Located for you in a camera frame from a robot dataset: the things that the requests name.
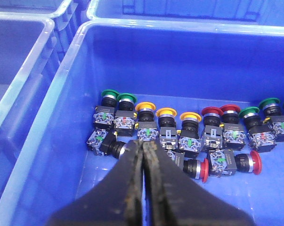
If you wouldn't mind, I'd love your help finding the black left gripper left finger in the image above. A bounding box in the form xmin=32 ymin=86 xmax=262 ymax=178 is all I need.
xmin=47 ymin=140 xmax=143 ymax=226

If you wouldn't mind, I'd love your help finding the red push button lying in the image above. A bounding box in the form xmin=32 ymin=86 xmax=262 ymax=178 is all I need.
xmin=166 ymin=150 xmax=209 ymax=183
xmin=207 ymin=149 xmax=262 ymax=178

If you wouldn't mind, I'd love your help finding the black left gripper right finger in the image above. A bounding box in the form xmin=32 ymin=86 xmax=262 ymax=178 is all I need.
xmin=141 ymin=141 xmax=255 ymax=226

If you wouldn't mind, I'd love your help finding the blue plastic target crate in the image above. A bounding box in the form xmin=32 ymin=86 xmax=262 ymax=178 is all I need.
xmin=0 ymin=14 xmax=59 ymax=198

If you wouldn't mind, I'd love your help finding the red push button upright right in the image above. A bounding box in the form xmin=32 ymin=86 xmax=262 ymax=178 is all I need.
xmin=220 ymin=104 xmax=246 ymax=151

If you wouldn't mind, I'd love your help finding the yellow push button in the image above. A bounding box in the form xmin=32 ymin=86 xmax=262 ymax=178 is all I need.
xmin=135 ymin=102 xmax=159 ymax=141
xmin=178 ymin=112 xmax=202 ymax=159
xmin=156 ymin=107 xmax=178 ymax=150

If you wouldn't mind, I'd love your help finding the red push button upright left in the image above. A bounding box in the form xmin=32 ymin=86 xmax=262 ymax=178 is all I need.
xmin=201 ymin=106 xmax=223 ymax=152

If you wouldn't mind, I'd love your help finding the blue crate right rear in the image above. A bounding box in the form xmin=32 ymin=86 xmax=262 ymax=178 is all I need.
xmin=0 ymin=0 xmax=90 ymax=60

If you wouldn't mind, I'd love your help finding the blue crate behind source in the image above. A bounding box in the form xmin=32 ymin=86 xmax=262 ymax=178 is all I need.
xmin=87 ymin=0 xmax=284 ymax=26

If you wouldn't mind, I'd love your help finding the red push button lying middle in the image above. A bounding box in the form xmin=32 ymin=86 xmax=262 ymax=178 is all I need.
xmin=166 ymin=150 xmax=209 ymax=183

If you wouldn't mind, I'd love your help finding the green mushroom push button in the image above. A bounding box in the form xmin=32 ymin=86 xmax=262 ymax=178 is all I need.
xmin=93 ymin=89 xmax=119 ymax=130

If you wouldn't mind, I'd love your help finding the red push button lying right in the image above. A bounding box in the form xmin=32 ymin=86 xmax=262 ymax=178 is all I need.
xmin=207 ymin=149 xmax=262 ymax=178

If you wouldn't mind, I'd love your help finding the red push button upright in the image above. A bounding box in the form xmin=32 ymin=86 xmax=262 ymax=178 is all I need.
xmin=201 ymin=106 xmax=223 ymax=152
xmin=220 ymin=104 xmax=246 ymax=151

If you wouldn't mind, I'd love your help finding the blue plastic source crate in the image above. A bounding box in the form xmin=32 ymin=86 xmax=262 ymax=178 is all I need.
xmin=0 ymin=19 xmax=284 ymax=226

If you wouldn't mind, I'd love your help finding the push button lying left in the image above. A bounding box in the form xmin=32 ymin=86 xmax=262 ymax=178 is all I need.
xmin=86 ymin=129 xmax=126 ymax=159

